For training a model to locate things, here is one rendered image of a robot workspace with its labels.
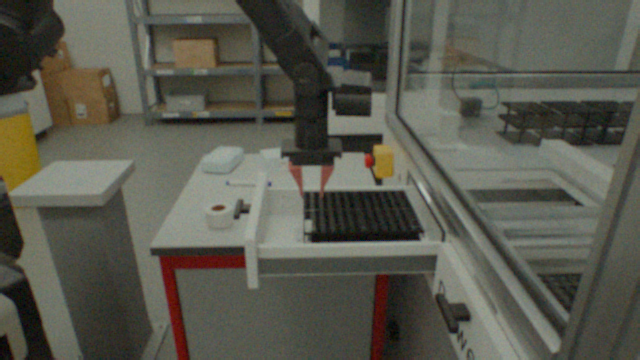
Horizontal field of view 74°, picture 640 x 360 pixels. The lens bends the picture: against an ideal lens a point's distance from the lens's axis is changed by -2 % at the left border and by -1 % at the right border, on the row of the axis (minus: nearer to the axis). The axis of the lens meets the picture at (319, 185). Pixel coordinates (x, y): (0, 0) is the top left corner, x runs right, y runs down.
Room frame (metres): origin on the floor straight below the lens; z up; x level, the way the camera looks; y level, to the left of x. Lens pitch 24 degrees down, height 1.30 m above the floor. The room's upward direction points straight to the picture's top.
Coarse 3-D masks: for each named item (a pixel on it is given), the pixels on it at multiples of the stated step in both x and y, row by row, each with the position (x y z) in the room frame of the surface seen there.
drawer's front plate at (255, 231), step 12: (264, 180) 0.85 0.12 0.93; (264, 192) 0.82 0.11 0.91; (252, 204) 0.74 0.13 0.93; (264, 204) 0.80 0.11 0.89; (252, 216) 0.69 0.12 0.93; (264, 216) 0.79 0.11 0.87; (252, 228) 0.65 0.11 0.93; (264, 228) 0.78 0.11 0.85; (252, 240) 0.62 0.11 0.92; (252, 252) 0.62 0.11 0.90; (252, 264) 0.62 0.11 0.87; (252, 276) 0.62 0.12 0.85; (252, 288) 0.62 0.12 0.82
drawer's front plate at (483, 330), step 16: (448, 256) 0.56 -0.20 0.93; (448, 272) 0.55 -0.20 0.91; (464, 272) 0.52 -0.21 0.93; (448, 288) 0.54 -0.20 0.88; (464, 288) 0.48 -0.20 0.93; (480, 304) 0.45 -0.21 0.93; (480, 320) 0.42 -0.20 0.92; (496, 320) 0.42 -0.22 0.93; (464, 336) 0.46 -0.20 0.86; (480, 336) 0.41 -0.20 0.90; (496, 336) 0.39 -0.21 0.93; (464, 352) 0.45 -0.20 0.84; (480, 352) 0.41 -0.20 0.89; (496, 352) 0.37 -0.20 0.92; (512, 352) 0.37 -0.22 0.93
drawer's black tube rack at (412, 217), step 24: (312, 192) 0.85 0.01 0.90; (336, 192) 0.85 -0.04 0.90; (360, 192) 0.86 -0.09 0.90; (384, 192) 0.86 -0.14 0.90; (336, 216) 0.75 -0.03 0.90; (360, 216) 0.74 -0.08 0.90; (384, 216) 0.74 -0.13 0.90; (408, 216) 0.74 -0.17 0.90; (312, 240) 0.69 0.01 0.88; (336, 240) 0.71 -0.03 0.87; (360, 240) 0.70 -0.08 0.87; (384, 240) 0.70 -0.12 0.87; (408, 240) 0.70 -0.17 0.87
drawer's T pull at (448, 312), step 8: (440, 296) 0.48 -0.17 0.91; (440, 304) 0.47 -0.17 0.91; (448, 304) 0.47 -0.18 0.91; (456, 304) 0.47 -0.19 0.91; (464, 304) 0.47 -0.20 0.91; (440, 312) 0.46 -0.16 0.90; (448, 312) 0.45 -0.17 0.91; (456, 312) 0.45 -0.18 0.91; (464, 312) 0.45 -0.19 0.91; (448, 320) 0.44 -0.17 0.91; (456, 320) 0.44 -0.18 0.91; (464, 320) 0.45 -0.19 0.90; (448, 328) 0.43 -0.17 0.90; (456, 328) 0.42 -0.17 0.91
